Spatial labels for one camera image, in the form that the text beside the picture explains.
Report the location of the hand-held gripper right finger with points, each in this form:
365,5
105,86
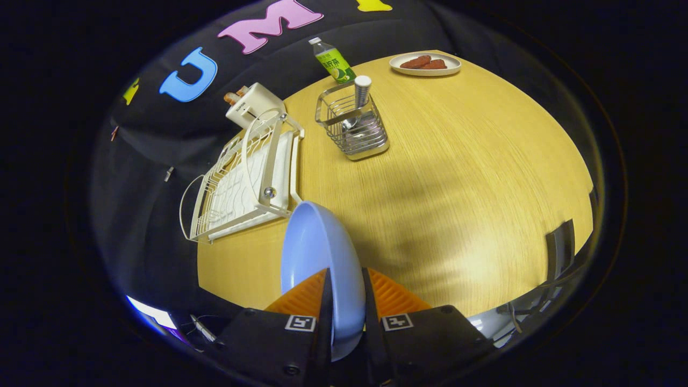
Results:
368,301

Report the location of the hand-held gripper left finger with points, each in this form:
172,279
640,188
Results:
327,301

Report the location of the blue plate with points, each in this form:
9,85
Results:
317,247

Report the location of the small white oval plate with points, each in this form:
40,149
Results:
446,69

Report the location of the glowing screen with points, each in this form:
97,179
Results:
153,313

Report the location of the black chair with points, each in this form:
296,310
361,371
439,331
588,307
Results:
560,247

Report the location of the white cloth clip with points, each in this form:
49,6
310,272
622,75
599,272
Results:
169,174

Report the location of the white toaster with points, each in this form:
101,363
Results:
258,105

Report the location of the black backdrop cloth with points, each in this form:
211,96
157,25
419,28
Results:
134,188

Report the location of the toasted bread slice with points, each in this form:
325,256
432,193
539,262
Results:
243,90
232,98

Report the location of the green label drink bottle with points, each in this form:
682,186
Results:
334,62

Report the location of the red-brown sausage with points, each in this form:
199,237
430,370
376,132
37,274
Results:
415,62
436,64

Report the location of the pink cloth clip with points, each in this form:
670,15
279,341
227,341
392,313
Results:
115,133

